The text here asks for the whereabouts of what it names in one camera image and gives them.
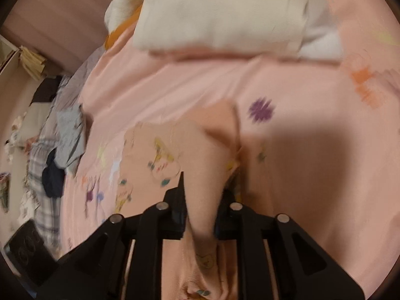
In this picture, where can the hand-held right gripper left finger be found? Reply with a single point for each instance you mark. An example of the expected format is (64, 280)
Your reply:
(176, 215)

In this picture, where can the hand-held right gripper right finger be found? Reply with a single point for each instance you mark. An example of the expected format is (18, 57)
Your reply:
(223, 222)

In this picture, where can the pink cartoon print long-sleeve shirt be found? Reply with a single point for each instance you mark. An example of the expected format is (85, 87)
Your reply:
(206, 162)

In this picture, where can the folded white clothes pile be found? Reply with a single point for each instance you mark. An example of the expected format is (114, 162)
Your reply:
(225, 12)

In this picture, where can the plaid grey blanket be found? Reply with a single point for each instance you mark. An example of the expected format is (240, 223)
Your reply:
(47, 212)

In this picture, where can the dark navy garment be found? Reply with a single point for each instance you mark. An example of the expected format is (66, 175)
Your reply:
(54, 178)

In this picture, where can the white fluffy plush toy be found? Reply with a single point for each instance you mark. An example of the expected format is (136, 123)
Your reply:
(15, 137)

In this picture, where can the grey crumpled garment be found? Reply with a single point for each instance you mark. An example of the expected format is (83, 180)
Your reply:
(72, 137)

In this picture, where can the pink printed bed sheet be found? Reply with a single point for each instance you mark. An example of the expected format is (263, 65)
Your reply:
(312, 131)

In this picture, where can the beige pillow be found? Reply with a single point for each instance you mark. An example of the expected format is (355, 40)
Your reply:
(36, 120)

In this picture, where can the dark brown cloth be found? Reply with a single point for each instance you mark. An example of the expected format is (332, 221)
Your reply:
(47, 89)

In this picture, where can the grey quilted bed cover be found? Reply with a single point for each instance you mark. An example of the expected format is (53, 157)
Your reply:
(89, 68)

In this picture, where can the yellow fringed cloth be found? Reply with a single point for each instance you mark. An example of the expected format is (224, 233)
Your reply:
(31, 61)

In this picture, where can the white goose plush toy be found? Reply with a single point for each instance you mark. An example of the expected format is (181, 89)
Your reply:
(125, 12)

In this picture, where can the pink curtain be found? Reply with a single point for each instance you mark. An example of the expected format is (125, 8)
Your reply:
(62, 12)

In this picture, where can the cream wall shelf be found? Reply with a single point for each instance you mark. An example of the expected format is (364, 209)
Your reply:
(7, 56)

